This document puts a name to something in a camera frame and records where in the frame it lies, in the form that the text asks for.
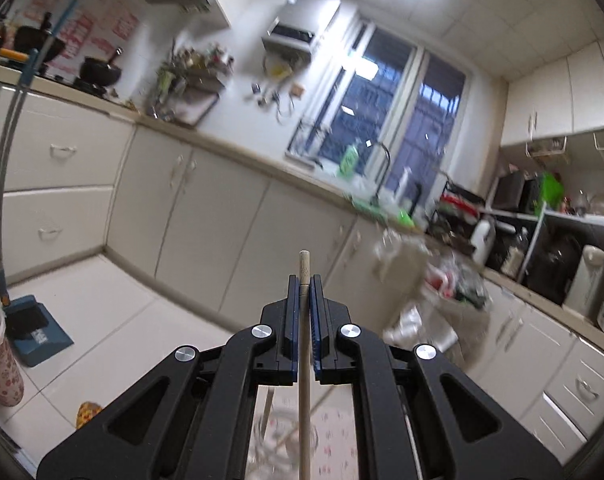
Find chrome kitchen faucet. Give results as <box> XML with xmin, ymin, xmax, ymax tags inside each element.
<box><xmin>366</xmin><ymin>142</ymin><xmax>393</xmax><ymax>202</ymax></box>

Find yellow floral slipper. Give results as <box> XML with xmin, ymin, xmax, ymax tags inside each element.
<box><xmin>75</xmin><ymin>401</ymin><xmax>103</xmax><ymax>430</ymax></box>

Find barred kitchen window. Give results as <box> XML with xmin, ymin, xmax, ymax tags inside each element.
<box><xmin>286</xmin><ymin>19</ymin><xmax>469</xmax><ymax>203</ymax></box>

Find black countertop dish rack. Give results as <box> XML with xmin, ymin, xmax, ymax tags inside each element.
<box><xmin>426</xmin><ymin>179</ymin><xmax>484</xmax><ymax>243</ymax></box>

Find beige lower kitchen cabinets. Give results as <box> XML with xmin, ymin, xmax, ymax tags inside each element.
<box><xmin>0</xmin><ymin>62</ymin><xmax>604</xmax><ymax>466</ymax></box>

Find wall utensil rack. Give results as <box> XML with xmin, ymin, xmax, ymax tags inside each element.
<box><xmin>146</xmin><ymin>44</ymin><xmax>234</xmax><ymax>127</ymax></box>

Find clear glass chopstick holder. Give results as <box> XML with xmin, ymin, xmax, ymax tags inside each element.
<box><xmin>249</xmin><ymin>405</ymin><xmax>303</xmax><ymax>480</ymax></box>

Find green dish soap bottle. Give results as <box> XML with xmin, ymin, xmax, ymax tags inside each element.
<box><xmin>337</xmin><ymin>143</ymin><xmax>361</xmax><ymax>177</ymax></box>

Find pink floral cup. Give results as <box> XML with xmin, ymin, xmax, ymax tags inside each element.
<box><xmin>0</xmin><ymin>336</ymin><xmax>26</xmax><ymax>407</ymax></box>

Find white upper cabinets by shelf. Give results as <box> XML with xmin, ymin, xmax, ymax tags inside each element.
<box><xmin>499</xmin><ymin>36</ymin><xmax>604</xmax><ymax>149</ymax></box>

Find white trolley with bags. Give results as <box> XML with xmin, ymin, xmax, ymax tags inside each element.
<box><xmin>374</xmin><ymin>229</ymin><xmax>494</xmax><ymax>368</ymax></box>

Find white metal shelf rack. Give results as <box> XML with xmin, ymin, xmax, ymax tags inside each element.
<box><xmin>482</xmin><ymin>175</ymin><xmax>604</xmax><ymax>286</ymax></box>

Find green plastic bag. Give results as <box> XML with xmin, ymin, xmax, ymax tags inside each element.
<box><xmin>536</xmin><ymin>172</ymin><xmax>566</xmax><ymax>217</ymax></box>

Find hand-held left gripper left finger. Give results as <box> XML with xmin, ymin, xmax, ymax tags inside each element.
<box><xmin>36</xmin><ymin>275</ymin><xmax>301</xmax><ymax>480</ymax></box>

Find black cooking pot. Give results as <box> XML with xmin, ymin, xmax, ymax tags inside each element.
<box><xmin>16</xmin><ymin>11</ymin><xmax>64</xmax><ymax>63</ymax></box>

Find blue handled broom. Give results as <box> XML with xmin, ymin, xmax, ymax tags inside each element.
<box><xmin>0</xmin><ymin>0</ymin><xmax>95</xmax><ymax>308</ymax></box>

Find white plastic jug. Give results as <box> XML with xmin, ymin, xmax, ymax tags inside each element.
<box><xmin>469</xmin><ymin>216</ymin><xmax>498</xmax><ymax>267</ymax></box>

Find green sink cloth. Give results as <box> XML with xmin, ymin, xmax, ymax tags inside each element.
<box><xmin>351</xmin><ymin>196</ymin><xmax>389</xmax><ymax>222</ymax></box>

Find black rice cooker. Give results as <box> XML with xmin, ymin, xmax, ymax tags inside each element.
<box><xmin>526</xmin><ymin>232</ymin><xmax>583</xmax><ymax>307</ymax></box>

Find white electric thermo pot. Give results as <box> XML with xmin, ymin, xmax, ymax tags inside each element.
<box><xmin>561</xmin><ymin>244</ymin><xmax>604</xmax><ymax>324</ymax></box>

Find silver water heater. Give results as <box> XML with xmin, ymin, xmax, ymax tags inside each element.
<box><xmin>260</xmin><ymin>0</ymin><xmax>342</xmax><ymax>62</ymax></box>

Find blue dustpan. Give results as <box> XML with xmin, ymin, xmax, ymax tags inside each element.
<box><xmin>3</xmin><ymin>295</ymin><xmax>76</xmax><ymax>368</ymax></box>

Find red printed wall sticker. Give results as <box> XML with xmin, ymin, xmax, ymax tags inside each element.
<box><xmin>22</xmin><ymin>0</ymin><xmax>141</xmax><ymax>61</ymax></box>

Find wooden chopstick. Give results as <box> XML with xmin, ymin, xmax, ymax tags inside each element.
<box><xmin>298</xmin><ymin>251</ymin><xmax>312</xmax><ymax>480</ymax></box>
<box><xmin>259</xmin><ymin>386</ymin><xmax>276</xmax><ymax>443</ymax></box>

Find cherry printed tablecloth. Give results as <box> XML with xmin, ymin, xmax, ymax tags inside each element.
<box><xmin>246</xmin><ymin>385</ymin><xmax>359</xmax><ymax>480</ymax></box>

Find white spray bottle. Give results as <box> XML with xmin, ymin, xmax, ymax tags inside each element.
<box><xmin>398</xmin><ymin>166</ymin><xmax>414</xmax><ymax>212</ymax></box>

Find black wok with lid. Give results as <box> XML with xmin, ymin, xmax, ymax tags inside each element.
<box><xmin>78</xmin><ymin>47</ymin><xmax>124</xmax><ymax>87</ymax></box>

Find black microwave oven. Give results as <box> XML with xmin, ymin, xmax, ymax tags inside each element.
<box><xmin>491</xmin><ymin>170</ymin><xmax>544</xmax><ymax>214</ymax></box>

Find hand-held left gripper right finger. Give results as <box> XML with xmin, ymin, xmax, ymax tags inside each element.
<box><xmin>309</xmin><ymin>275</ymin><xmax>565</xmax><ymax>480</ymax></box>

